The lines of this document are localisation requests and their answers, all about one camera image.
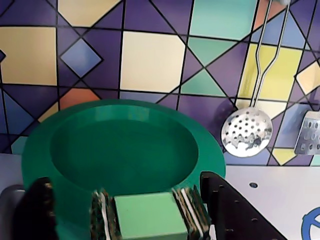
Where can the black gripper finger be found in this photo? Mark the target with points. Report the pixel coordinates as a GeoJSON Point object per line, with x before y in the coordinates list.
{"type": "Point", "coordinates": [105, 217]}
{"type": "Point", "coordinates": [232, 212]}

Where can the steel skimmer spoon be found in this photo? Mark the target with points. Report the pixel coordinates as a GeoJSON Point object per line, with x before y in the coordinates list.
{"type": "Point", "coordinates": [246, 135]}

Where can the steel slotted spatula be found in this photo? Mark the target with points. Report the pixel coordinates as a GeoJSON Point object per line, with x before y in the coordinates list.
{"type": "Point", "coordinates": [308, 135]}

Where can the blue toy kitchen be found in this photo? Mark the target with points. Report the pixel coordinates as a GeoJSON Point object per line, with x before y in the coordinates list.
{"type": "Point", "coordinates": [150, 62]}

